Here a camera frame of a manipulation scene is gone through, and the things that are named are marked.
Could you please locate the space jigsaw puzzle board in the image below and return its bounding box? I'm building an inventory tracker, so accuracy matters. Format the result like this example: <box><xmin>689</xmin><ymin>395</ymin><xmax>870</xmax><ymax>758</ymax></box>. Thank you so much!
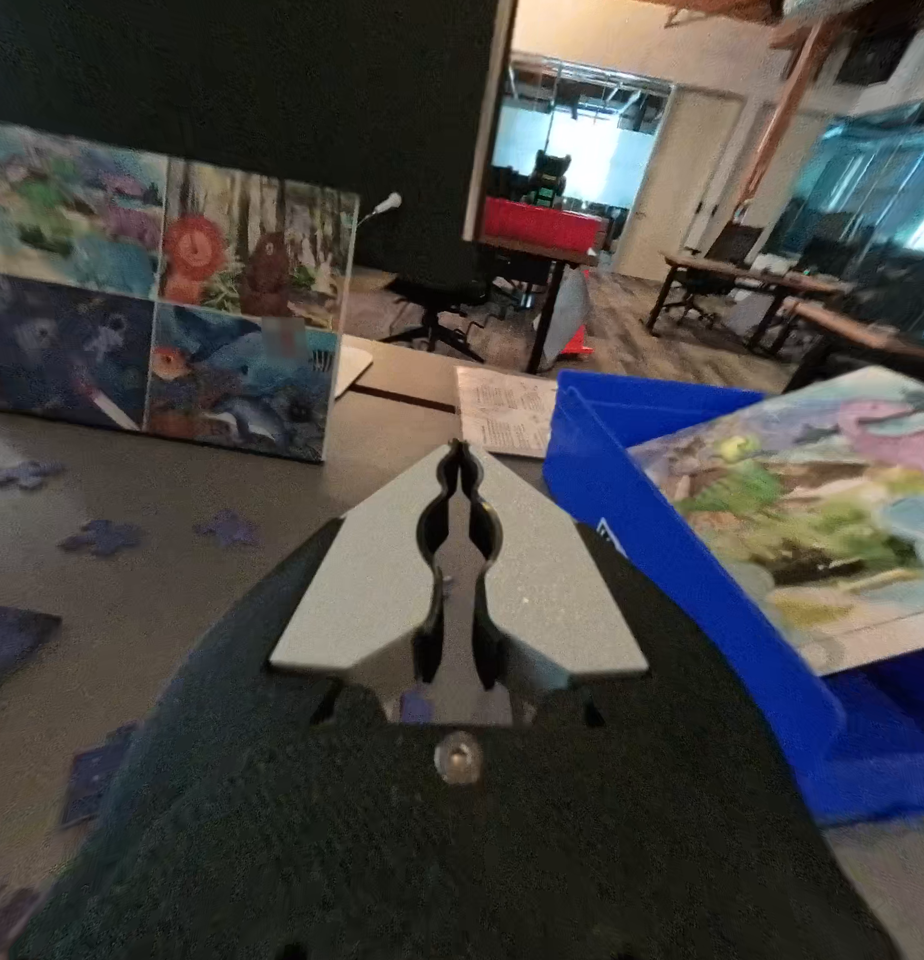
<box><xmin>0</xmin><ymin>600</ymin><xmax>63</xmax><ymax>700</ymax></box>

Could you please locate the black partition panel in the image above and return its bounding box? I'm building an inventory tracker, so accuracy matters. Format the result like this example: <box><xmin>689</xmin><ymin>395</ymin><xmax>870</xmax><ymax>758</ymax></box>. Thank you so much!
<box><xmin>0</xmin><ymin>0</ymin><xmax>519</xmax><ymax>275</ymax></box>

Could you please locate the white plastic bag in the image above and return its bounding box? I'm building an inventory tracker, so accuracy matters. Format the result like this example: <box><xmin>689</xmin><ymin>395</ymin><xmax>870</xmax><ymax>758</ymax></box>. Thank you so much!
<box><xmin>543</xmin><ymin>268</ymin><xmax>594</xmax><ymax>361</ymax></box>

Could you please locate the colourful jigsaw puzzle box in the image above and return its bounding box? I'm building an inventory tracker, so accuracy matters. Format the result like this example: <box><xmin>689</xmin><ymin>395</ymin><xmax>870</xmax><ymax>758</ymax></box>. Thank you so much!
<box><xmin>0</xmin><ymin>120</ymin><xmax>360</xmax><ymax>465</ymax></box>

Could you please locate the black gaming chair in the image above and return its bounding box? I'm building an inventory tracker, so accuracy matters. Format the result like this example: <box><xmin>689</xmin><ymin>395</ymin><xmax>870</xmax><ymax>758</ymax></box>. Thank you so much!
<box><xmin>533</xmin><ymin>150</ymin><xmax>573</xmax><ymax>205</ymax></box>

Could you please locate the red plastic crate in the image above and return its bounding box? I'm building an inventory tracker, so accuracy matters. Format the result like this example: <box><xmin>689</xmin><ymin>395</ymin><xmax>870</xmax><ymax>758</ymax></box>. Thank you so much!
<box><xmin>483</xmin><ymin>196</ymin><xmax>611</xmax><ymax>252</ymax></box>

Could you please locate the wooden office desk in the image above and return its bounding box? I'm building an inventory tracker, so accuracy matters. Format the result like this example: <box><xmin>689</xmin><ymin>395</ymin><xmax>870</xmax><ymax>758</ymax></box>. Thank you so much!
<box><xmin>477</xmin><ymin>236</ymin><xmax>601</xmax><ymax>375</ymax></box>
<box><xmin>780</xmin><ymin>296</ymin><xmax>924</xmax><ymax>391</ymax></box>
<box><xmin>645</xmin><ymin>253</ymin><xmax>853</xmax><ymax>354</ymax></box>

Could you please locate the blue plastic bin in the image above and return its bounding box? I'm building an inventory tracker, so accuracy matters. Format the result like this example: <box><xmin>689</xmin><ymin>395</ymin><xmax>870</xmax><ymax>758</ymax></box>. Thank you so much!
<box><xmin>544</xmin><ymin>369</ymin><xmax>924</xmax><ymax>826</ymax></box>

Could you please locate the black mesh office chair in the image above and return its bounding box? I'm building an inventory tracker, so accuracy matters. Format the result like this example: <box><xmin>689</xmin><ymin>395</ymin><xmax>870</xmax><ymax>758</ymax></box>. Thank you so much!
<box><xmin>687</xmin><ymin>223</ymin><xmax>763</xmax><ymax>324</ymax></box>

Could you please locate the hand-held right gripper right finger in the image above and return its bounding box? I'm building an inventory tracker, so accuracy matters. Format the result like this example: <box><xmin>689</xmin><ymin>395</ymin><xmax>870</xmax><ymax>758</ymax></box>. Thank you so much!
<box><xmin>458</xmin><ymin>438</ymin><xmax>650</xmax><ymax>725</ymax></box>

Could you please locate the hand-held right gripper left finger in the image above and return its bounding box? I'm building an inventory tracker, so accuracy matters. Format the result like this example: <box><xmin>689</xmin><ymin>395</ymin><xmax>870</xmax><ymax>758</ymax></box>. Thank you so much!
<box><xmin>268</xmin><ymin>438</ymin><xmax>464</xmax><ymax>723</ymax></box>

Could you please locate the white flat stand base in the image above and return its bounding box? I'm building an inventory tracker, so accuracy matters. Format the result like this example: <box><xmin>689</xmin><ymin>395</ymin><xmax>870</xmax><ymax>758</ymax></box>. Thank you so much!
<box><xmin>333</xmin><ymin>335</ymin><xmax>374</xmax><ymax>400</ymax></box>

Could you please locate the printed instruction sheet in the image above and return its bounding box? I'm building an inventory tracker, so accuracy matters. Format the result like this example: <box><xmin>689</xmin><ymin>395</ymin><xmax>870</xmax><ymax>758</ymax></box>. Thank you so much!
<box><xmin>454</xmin><ymin>365</ymin><xmax>560</xmax><ymax>459</ymax></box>

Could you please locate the dinosaur jigsaw puzzle board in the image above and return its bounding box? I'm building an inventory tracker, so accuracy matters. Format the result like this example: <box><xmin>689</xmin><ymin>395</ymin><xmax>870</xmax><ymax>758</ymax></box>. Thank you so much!
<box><xmin>628</xmin><ymin>365</ymin><xmax>924</xmax><ymax>676</ymax></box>

